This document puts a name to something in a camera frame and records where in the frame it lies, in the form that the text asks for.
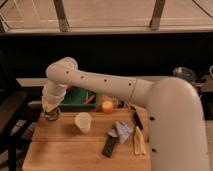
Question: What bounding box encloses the black handled tool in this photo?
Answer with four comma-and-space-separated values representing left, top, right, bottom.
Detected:
129, 105, 143, 130

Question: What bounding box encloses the small dark object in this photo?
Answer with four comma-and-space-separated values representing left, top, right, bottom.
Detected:
117, 101, 125, 108

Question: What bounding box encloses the yellow banana peel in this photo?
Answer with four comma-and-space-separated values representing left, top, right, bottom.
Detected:
134, 126, 146, 155

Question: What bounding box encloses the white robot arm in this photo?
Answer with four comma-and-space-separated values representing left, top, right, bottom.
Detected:
42, 57, 210, 171

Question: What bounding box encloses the red pen in tray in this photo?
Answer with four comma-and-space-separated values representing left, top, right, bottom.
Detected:
84, 95, 95, 104

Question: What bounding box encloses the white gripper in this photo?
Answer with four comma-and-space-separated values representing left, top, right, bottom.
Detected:
42, 83, 67, 113

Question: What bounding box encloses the silver metal cup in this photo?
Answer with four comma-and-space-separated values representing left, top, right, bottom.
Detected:
44, 107, 61, 120

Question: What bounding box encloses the dark rectangular remote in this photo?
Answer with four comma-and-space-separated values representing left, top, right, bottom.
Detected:
102, 136, 118, 158

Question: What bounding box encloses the black chair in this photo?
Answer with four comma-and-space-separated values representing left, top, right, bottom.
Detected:
0, 51, 40, 171

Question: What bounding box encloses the green plastic tray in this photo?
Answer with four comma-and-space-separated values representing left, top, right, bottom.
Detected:
59, 88, 98, 111

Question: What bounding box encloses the metal pot with lid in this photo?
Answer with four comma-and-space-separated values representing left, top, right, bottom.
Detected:
173, 67, 196, 82

